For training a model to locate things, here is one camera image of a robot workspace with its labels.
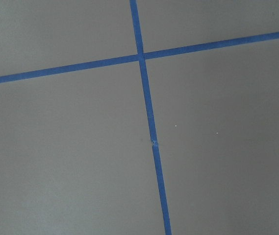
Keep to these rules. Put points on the long blue tape strip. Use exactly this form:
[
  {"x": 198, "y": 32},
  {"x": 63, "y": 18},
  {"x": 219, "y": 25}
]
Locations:
[{"x": 150, "y": 116}]

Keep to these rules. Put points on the crossing blue tape strip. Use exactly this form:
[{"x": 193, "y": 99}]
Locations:
[{"x": 137, "y": 57}]

